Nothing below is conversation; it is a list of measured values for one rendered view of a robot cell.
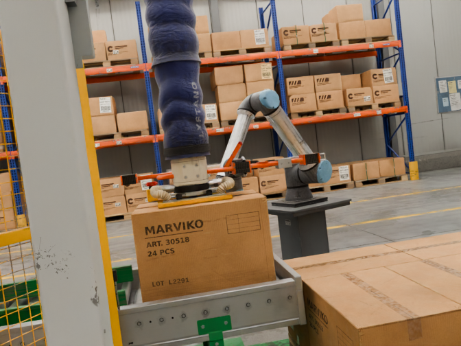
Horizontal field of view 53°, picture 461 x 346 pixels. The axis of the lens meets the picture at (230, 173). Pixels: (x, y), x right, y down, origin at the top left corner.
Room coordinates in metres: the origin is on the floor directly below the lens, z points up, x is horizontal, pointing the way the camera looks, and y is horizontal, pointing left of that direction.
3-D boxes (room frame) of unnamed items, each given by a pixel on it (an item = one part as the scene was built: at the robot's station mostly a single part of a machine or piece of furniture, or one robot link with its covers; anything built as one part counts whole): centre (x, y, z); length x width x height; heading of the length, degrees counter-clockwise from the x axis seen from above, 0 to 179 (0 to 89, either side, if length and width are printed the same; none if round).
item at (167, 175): (2.37, 0.02, 1.08); 0.93 x 0.30 x 0.04; 99
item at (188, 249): (2.22, 0.17, 0.75); 0.60 x 0.40 x 0.40; 96
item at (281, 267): (2.27, -0.18, 0.58); 0.70 x 0.03 x 0.06; 8
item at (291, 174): (3.14, -0.45, 0.96); 0.17 x 0.15 x 0.18; 39
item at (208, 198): (2.13, 0.18, 0.98); 0.34 x 0.10 x 0.05; 99
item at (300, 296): (2.27, -0.18, 0.47); 0.70 x 0.03 x 0.15; 8
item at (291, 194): (3.15, -0.44, 0.82); 0.19 x 0.19 x 0.10
